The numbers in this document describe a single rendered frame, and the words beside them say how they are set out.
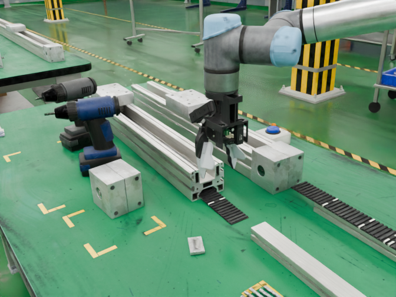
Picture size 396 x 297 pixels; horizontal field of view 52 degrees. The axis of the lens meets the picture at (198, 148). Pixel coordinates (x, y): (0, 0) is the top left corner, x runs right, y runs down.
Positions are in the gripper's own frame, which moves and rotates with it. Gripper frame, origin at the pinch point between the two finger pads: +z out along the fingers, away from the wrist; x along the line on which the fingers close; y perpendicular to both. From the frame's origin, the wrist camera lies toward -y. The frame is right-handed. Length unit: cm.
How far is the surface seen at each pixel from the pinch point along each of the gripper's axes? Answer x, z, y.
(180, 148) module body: 2.3, 4.1, -22.2
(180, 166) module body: -5.0, 1.9, -8.9
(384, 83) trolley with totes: 275, 60, -142
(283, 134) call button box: 33.4, 3.9, -13.0
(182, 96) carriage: 17.1, -2.3, -46.1
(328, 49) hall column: 270, 40, -204
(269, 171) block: 14.1, 3.7, 3.1
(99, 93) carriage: -5, -2, -67
